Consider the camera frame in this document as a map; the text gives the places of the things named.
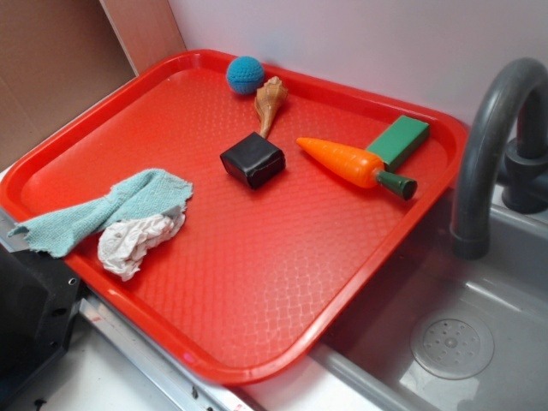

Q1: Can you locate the tan conch shell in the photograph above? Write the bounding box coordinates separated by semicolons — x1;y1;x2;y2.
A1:
254;76;289;139

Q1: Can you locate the red plastic tray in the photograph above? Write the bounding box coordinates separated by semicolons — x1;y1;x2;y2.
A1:
1;51;468;385

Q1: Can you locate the black cube block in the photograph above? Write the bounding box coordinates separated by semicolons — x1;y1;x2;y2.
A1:
220;132;286;190

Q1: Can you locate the orange toy carrot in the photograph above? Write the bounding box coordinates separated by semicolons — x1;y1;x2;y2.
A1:
296;137;418;200

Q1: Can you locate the teal woven cloth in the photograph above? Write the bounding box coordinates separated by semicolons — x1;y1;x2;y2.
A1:
8;169;194;258

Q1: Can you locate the blue crocheted ball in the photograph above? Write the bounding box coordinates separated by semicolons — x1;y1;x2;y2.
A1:
226;56;265;95

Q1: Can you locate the green rectangular block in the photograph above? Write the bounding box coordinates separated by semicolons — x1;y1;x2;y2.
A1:
366;116;430;173

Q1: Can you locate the crumpled white paper towel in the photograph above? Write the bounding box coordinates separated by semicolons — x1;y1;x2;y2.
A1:
98;208;186;282

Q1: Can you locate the grey toy sink basin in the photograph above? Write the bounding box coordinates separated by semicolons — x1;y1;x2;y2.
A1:
312;194;547;410

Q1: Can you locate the round sink drain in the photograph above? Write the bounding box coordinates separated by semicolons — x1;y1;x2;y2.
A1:
410;310;495;380

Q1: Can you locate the grey curved faucet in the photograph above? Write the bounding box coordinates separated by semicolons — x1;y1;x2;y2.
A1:
450;57;547;259

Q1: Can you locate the brown cardboard panel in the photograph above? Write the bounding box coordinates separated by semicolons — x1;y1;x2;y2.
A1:
1;1;186;169

